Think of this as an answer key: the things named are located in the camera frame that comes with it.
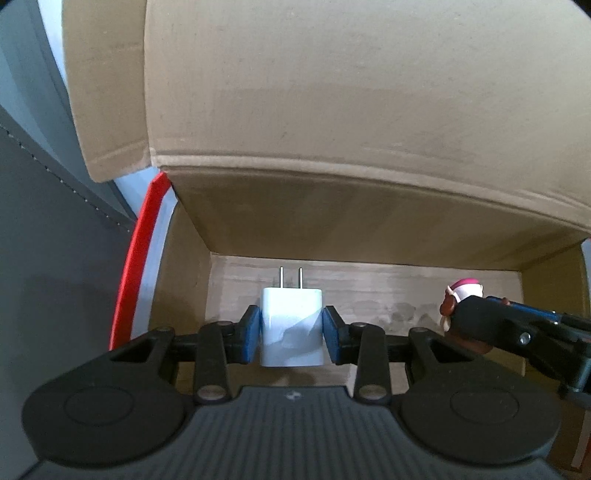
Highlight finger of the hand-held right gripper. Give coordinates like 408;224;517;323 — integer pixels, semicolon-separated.
450;295;591;403
485;296;591;332

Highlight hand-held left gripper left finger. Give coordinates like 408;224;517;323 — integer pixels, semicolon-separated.
108;305;263;403

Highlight red cardboard box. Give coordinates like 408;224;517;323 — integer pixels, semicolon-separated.
62;0;591;472

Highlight brown figurine toy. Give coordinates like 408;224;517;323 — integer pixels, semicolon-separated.
438;277;511;356

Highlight white charger plug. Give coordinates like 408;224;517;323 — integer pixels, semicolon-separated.
260;267;324;368

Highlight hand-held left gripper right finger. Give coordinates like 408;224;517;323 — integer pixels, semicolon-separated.
322;305;468;403

